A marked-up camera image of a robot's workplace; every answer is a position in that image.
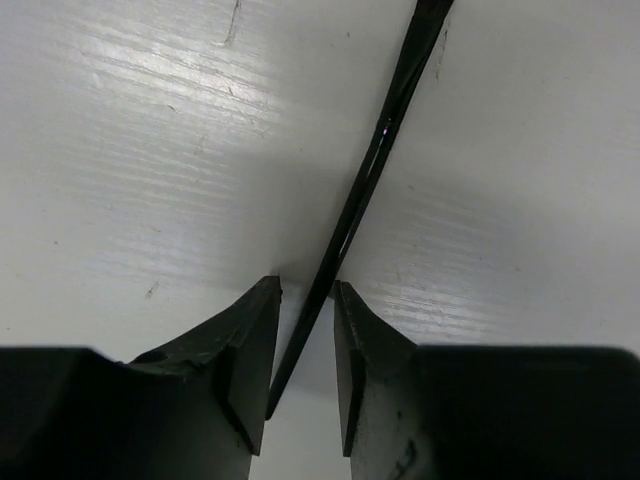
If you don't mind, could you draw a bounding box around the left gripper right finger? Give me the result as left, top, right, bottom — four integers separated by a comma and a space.
333, 282, 639, 479

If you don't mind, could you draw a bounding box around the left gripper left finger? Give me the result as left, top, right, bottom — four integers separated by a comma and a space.
1, 276, 281, 479

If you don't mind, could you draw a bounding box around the thin black eyeliner pencil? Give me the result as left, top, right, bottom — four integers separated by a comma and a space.
266, 0, 454, 419

